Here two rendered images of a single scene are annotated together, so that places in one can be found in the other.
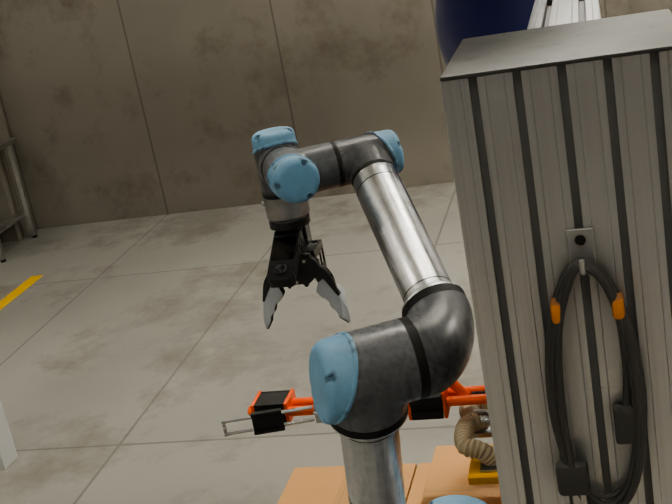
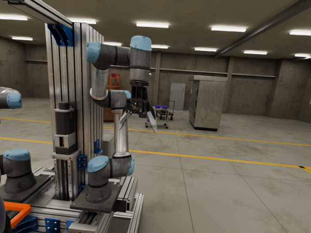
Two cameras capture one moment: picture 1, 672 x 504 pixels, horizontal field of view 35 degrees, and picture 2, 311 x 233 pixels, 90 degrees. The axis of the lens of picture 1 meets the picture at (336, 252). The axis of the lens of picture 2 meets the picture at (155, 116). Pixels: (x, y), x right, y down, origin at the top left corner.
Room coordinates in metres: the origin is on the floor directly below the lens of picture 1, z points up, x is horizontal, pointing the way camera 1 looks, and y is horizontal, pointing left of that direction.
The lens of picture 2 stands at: (2.37, 0.01, 1.72)
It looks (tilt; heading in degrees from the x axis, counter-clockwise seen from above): 12 degrees down; 168
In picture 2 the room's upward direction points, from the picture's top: 4 degrees clockwise
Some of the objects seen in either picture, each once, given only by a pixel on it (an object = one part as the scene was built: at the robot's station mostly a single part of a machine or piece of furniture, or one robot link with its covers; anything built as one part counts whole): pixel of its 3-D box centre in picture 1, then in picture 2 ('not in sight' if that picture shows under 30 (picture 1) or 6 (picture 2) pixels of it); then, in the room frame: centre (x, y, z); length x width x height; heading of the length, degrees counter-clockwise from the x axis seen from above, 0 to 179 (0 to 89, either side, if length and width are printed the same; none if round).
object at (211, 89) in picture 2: not in sight; (202, 102); (-3.98, 3.48, 1.08); 1.65 x 1.27 x 2.16; 165
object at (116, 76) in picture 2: not in sight; (112, 90); (-8.30, -0.67, 1.11); 2.46 x 0.65 x 2.22; 165
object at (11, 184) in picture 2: not in sight; (20, 178); (1.37, -0.60, 1.09); 0.15 x 0.15 x 0.10
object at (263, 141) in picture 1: (278, 162); (140, 54); (1.77, 0.07, 1.82); 0.09 x 0.08 x 0.11; 11
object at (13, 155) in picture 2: not in sight; (16, 161); (1.37, -0.60, 1.20); 0.13 x 0.12 x 0.14; 117
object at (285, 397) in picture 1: (274, 407); not in sight; (2.16, 0.20, 1.18); 0.08 x 0.07 x 0.05; 75
